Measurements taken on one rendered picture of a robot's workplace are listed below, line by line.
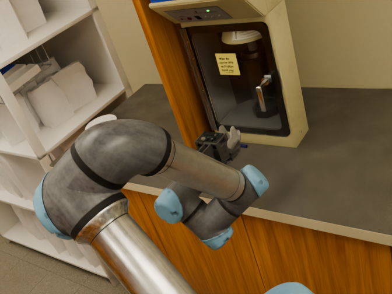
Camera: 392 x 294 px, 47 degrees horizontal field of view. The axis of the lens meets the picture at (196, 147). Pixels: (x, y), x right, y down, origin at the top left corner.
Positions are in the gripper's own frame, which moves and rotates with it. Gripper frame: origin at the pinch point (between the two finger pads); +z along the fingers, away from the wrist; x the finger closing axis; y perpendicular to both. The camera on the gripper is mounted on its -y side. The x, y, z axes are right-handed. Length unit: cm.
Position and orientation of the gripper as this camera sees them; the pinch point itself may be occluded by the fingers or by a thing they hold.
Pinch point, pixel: (236, 135)
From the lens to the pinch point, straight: 129.6
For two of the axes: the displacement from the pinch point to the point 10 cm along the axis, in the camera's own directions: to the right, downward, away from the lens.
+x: -8.0, -1.0, 5.9
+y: -2.8, -8.0, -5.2
